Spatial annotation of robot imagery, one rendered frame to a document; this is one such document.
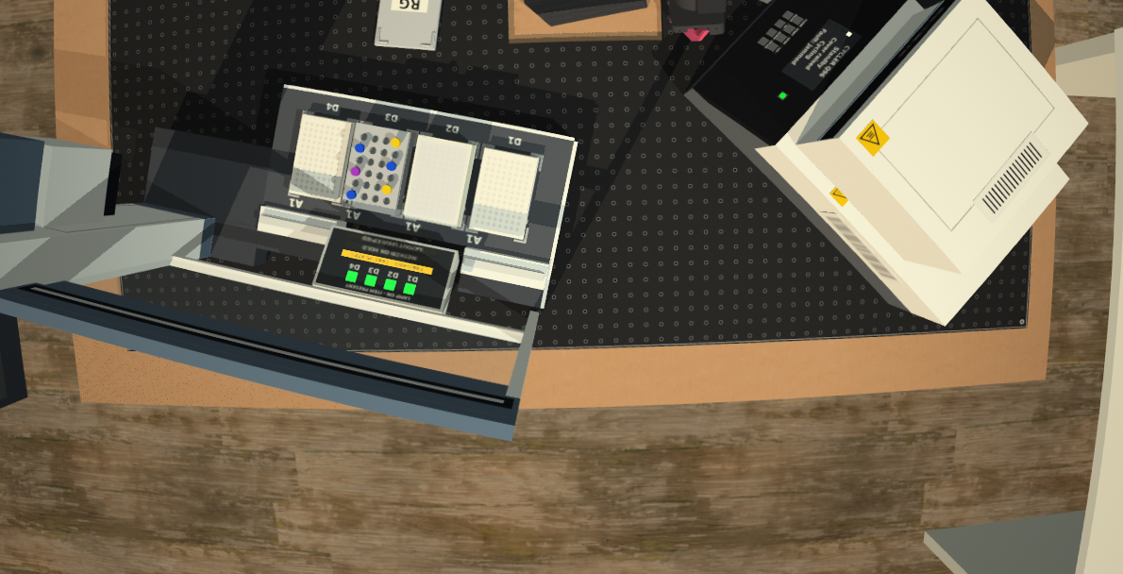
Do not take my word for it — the cream benchtop instrument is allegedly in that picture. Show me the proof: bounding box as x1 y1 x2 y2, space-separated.
684 0 1088 326

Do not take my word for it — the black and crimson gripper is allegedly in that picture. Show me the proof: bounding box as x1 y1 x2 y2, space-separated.
668 0 725 42

